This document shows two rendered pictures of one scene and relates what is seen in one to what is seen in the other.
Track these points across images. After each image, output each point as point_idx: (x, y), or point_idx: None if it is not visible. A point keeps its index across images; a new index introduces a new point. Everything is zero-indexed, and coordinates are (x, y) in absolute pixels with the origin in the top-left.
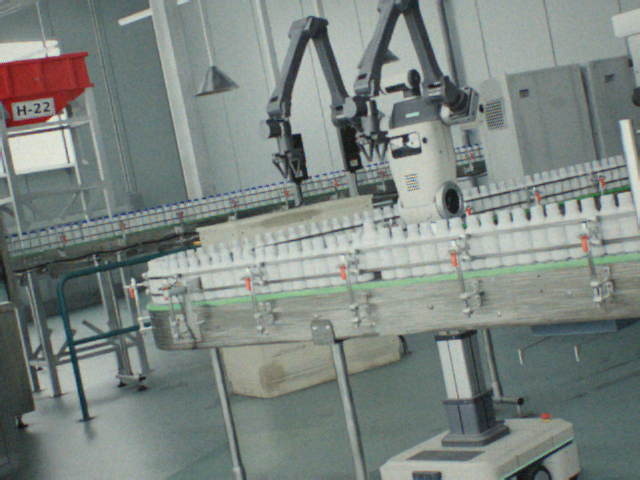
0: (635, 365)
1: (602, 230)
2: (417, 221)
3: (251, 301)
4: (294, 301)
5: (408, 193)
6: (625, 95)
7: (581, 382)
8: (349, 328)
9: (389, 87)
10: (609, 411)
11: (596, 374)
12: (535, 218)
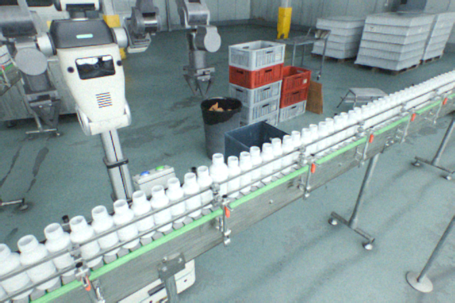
0: (27, 155)
1: (355, 127)
2: (104, 130)
3: (63, 294)
4: (138, 260)
5: (99, 109)
6: None
7: (13, 173)
8: (201, 248)
9: (72, 5)
10: (75, 184)
11: (12, 166)
12: (332, 127)
